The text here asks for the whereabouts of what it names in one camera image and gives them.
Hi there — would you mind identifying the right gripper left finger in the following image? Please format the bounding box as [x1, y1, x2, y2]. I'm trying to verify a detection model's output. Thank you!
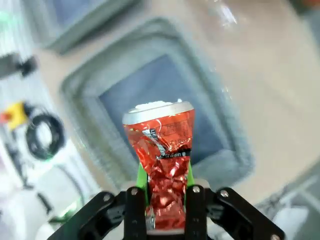
[49, 162, 151, 240]

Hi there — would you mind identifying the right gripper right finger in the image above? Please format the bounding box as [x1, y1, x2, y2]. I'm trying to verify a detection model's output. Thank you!
[184, 162, 286, 240]

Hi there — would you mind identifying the crushed red soda can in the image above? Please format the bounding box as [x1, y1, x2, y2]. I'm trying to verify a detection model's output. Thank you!
[121, 98, 195, 230]

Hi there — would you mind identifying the grey fabric basket Can label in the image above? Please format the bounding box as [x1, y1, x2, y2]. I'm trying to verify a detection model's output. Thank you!
[59, 17, 256, 191]

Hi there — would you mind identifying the grey fabric basket Plastic label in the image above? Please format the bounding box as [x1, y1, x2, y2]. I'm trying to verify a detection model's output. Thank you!
[24, 0, 141, 55]

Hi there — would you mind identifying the yellow emergency stop button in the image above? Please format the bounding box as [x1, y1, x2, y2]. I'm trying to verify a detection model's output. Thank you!
[0, 100, 31, 130]

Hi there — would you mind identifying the coiled black cable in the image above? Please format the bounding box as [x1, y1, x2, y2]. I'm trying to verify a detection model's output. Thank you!
[25, 113, 66, 161]

